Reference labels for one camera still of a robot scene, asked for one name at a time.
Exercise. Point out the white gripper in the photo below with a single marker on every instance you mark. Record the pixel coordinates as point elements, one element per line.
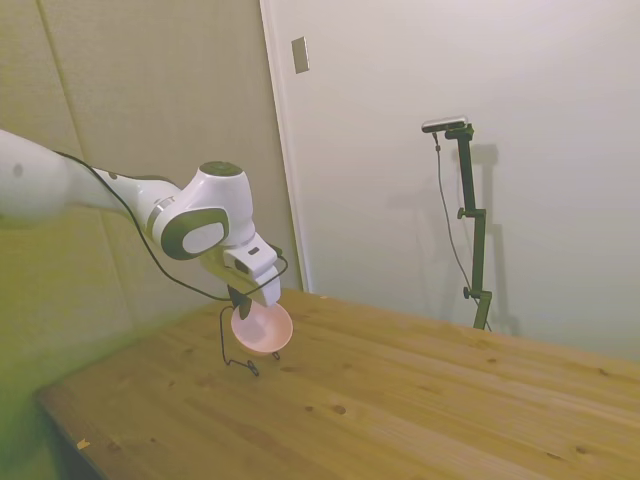
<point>270,290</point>

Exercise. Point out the pink plastic bowl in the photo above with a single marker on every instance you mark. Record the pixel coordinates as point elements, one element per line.
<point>265,335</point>

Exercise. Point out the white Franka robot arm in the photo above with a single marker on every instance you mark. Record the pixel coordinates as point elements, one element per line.
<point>215,195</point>

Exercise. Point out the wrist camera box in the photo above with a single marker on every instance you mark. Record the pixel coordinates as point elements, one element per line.
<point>250,259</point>

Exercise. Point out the grey wall switch plate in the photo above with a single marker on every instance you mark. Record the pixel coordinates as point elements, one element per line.
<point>300,55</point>

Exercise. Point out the black camera stand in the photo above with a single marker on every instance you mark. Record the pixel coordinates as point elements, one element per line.
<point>469,190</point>

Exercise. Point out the silver exterior camera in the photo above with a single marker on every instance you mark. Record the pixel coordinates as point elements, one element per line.
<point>445,125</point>

